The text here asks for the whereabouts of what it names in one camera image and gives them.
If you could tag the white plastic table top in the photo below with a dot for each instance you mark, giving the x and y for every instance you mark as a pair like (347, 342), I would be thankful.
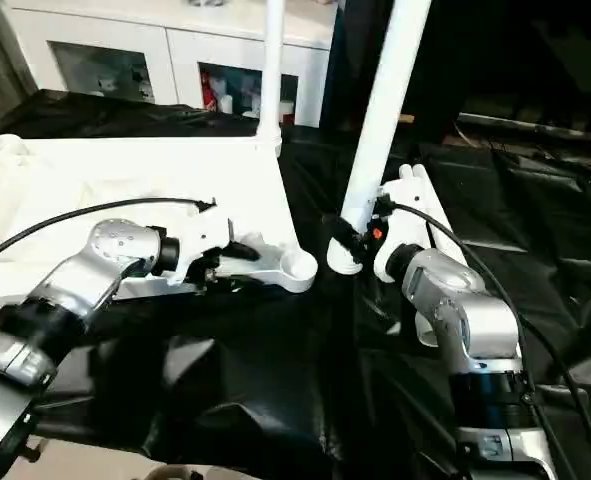
(75, 190)

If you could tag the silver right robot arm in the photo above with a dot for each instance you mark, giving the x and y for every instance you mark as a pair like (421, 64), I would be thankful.
(465, 320)

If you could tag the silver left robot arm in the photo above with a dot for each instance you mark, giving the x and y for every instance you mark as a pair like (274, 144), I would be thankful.
(75, 290)

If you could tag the black mat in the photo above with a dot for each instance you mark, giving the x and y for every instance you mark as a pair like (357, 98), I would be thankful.
(255, 390)

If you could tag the small yellow label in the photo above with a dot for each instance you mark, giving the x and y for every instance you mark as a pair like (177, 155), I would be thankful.
(406, 118)

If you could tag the white cabinet with glass doors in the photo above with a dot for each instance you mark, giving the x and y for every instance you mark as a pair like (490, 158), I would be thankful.
(125, 40)

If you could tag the grey metal rail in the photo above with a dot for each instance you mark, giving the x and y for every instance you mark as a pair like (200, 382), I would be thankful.
(535, 128)

